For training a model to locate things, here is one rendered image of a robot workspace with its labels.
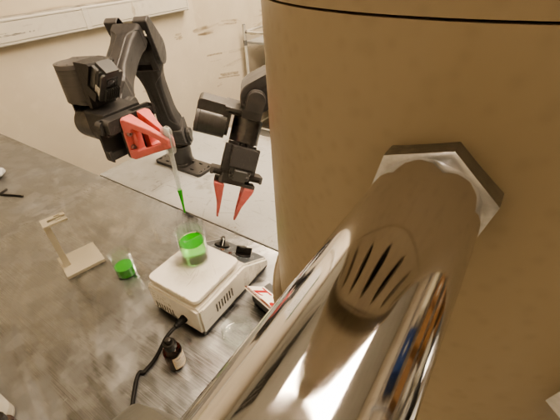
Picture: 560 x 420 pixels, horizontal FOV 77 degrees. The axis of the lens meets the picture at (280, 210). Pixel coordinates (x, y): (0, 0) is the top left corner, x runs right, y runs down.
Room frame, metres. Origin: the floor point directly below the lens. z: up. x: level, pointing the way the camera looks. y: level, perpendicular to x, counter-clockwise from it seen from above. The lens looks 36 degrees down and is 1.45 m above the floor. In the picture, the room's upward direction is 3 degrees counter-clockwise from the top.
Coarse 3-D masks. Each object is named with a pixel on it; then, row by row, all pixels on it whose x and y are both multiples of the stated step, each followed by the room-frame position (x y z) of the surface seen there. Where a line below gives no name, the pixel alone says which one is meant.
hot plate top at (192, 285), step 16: (176, 256) 0.49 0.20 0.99; (224, 256) 0.49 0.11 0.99; (160, 272) 0.45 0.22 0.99; (176, 272) 0.45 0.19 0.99; (192, 272) 0.45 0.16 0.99; (208, 272) 0.45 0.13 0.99; (224, 272) 0.44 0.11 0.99; (176, 288) 0.41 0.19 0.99; (192, 288) 0.41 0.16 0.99; (208, 288) 0.41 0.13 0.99; (192, 304) 0.38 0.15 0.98
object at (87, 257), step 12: (60, 216) 0.60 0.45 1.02; (48, 228) 0.57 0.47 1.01; (60, 252) 0.57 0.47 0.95; (72, 252) 0.61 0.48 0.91; (84, 252) 0.61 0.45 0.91; (96, 252) 0.61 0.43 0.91; (60, 264) 0.58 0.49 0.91; (72, 264) 0.57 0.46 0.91; (84, 264) 0.57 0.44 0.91; (96, 264) 0.57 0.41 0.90; (72, 276) 0.54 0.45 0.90
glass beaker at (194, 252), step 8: (184, 224) 0.51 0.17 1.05; (192, 224) 0.51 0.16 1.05; (200, 224) 0.50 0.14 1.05; (176, 232) 0.49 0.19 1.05; (184, 232) 0.50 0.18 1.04; (200, 232) 0.47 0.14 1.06; (192, 240) 0.46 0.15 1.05; (200, 240) 0.47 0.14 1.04; (184, 248) 0.46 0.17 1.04; (192, 248) 0.46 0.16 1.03; (200, 248) 0.47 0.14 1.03; (184, 256) 0.46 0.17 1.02; (192, 256) 0.46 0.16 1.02; (200, 256) 0.47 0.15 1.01; (208, 256) 0.48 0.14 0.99; (192, 264) 0.46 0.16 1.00; (200, 264) 0.46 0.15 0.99
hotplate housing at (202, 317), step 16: (240, 272) 0.47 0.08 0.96; (256, 272) 0.50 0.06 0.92; (160, 288) 0.43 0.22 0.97; (224, 288) 0.43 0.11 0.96; (240, 288) 0.46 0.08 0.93; (160, 304) 0.43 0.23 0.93; (176, 304) 0.40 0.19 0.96; (208, 304) 0.39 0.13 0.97; (224, 304) 0.42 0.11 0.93; (192, 320) 0.38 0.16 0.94; (208, 320) 0.39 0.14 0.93
